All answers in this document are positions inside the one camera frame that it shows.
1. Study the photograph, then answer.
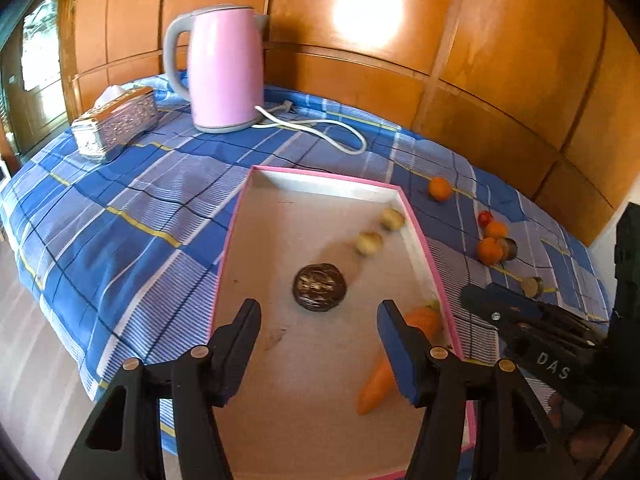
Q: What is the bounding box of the white tissue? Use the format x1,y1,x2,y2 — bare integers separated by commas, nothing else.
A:
94,85,125,108

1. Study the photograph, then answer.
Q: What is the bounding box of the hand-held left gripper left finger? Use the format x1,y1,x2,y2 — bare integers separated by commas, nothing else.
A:
59,298,262,480

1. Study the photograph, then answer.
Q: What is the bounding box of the pink-edged cardboard box tray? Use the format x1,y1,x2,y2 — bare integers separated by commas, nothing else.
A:
206,165,478,480

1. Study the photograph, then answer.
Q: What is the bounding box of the white kettle power cord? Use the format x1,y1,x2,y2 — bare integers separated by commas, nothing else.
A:
254,100,368,156

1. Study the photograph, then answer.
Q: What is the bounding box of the wooden door with glass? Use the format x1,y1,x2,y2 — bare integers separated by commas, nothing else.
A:
0,0,68,161

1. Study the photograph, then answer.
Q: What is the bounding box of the blue plaid tablecloth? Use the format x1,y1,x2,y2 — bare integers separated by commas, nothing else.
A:
0,74,613,456

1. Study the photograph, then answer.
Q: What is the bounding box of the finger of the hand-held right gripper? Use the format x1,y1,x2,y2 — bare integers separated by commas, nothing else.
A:
486,282,608,335
459,285,596,358

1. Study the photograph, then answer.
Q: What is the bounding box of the orange carrot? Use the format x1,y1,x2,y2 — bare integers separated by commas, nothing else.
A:
357,305,443,415

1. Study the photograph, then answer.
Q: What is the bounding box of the pink electric kettle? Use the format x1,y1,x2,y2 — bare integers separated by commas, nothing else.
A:
164,4,271,134

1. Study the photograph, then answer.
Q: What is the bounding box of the silver embossed tissue box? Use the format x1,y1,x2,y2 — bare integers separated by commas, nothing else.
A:
71,86,160,162

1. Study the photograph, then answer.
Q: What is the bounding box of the dark round cookie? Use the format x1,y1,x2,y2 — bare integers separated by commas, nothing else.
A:
292,263,347,312

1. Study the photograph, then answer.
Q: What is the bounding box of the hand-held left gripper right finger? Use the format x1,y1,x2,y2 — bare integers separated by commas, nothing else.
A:
376,299,576,480

